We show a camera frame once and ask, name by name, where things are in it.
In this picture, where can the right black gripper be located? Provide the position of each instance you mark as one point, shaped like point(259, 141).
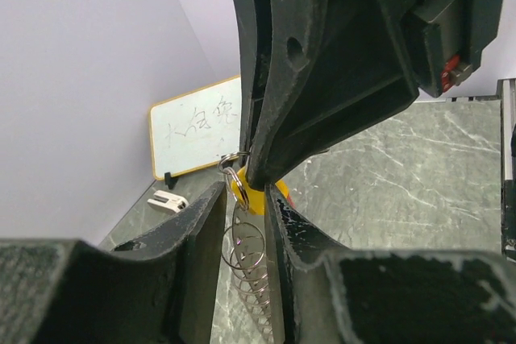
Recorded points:
point(440, 42)

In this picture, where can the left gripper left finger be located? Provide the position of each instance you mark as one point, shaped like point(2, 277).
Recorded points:
point(159, 287)

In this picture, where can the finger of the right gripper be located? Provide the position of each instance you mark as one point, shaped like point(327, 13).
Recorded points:
point(255, 31)
point(337, 67)

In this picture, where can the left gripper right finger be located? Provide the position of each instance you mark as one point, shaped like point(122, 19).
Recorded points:
point(323, 292)

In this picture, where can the saw keychain with red handle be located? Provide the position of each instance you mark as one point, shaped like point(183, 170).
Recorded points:
point(248, 262)

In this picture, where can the yellow capped key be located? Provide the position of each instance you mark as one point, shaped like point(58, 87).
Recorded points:
point(256, 199)

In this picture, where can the white rectangular clip device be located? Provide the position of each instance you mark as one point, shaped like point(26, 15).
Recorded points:
point(167, 202)

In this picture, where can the small whiteboard with wooden frame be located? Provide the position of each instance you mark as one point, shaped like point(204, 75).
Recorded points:
point(196, 129)

